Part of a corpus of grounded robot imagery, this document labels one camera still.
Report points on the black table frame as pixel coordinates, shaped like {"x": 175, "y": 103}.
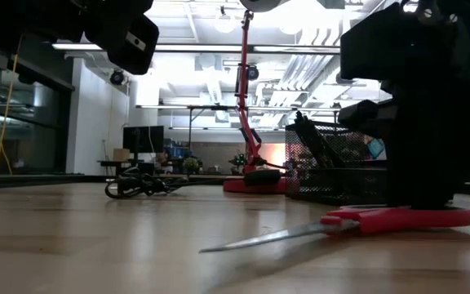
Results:
{"x": 35, "y": 179}

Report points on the red desk lamp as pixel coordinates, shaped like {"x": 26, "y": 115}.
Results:
{"x": 251, "y": 148}

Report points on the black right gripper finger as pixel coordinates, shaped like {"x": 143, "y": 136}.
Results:
{"x": 426, "y": 155}

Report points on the black mesh desk organizer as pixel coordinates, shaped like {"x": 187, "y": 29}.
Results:
{"x": 333, "y": 183}

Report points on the colourful patchwork quilt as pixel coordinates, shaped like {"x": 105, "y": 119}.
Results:
{"x": 375, "y": 148}

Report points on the potted green plant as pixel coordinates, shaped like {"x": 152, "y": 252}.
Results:
{"x": 191, "y": 165}

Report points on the cardboard box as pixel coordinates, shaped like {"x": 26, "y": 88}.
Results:
{"x": 121, "y": 155}

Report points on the black computer monitor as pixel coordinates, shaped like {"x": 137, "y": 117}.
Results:
{"x": 143, "y": 139}

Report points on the black marker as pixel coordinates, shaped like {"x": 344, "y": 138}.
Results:
{"x": 306, "y": 134}

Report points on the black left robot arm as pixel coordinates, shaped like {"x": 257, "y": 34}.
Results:
{"x": 23, "y": 16}

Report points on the round black ceiling fixture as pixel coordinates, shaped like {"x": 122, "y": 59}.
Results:
{"x": 117, "y": 77}

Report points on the black clear-barrel pen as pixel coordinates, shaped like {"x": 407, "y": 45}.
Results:
{"x": 329, "y": 152}

